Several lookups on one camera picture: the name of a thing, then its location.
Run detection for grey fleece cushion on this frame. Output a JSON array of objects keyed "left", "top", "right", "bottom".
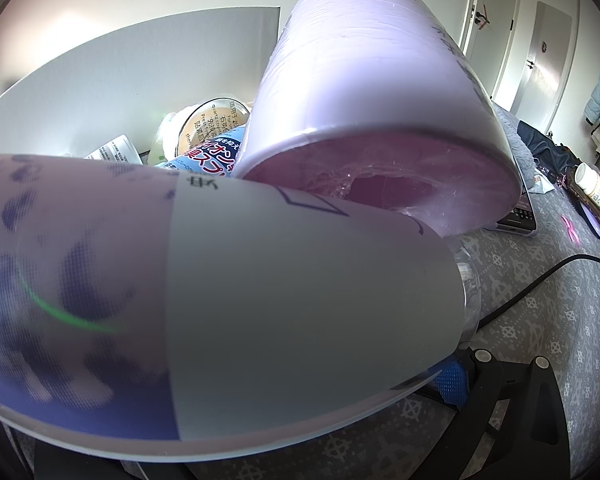
[{"left": 492, "top": 102, "right": 538, "bottom": 196}]

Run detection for clear bottle purple white label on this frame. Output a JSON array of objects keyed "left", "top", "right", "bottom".
[{"left": 0, "top": 152, "right": 482, "bottom": 448}]

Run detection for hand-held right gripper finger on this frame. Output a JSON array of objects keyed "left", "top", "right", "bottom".
[{"left": 420, "top": 348, "right": 574, "bottom": 480}]

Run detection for blue spray can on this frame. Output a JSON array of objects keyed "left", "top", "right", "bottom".
[{"left": 157, "top": 127, "right": 248, "bottom": 181}]

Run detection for white tube black text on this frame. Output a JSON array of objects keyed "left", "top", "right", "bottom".
[{"left": 82, "top": 134, "right": 143, "bottom": 165}]

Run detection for white storage box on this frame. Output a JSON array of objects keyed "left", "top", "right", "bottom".
[{"left": 0, "top": 6, "right": 282, "bottom": 161}]

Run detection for dark cloth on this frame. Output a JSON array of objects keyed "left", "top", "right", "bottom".
[{"left": 517, "top": 120, "right": 583, "bottom": 171}]

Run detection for white pill bottle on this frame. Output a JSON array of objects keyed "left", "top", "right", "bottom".
[{"left": 574, "top": 162, "right": 600, "bottom": 211}]

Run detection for black cable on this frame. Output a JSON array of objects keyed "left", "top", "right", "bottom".
[{"left": 475, "top": 255, "right": 600, "bottom": 331}]

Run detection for pink scissors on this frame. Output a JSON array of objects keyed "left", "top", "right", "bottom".
[{"left": 560, "top": 215, "right": 581, "bottom": 246}]

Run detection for white door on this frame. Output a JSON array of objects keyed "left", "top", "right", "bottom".
[{"left": 460, "top": 0, "right": 523, "bottom": 101}]

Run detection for cream jar clear lid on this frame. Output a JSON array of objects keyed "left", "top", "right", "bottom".
[{"left": 177, "top": 95, "right": 253, "bottom": 158}]

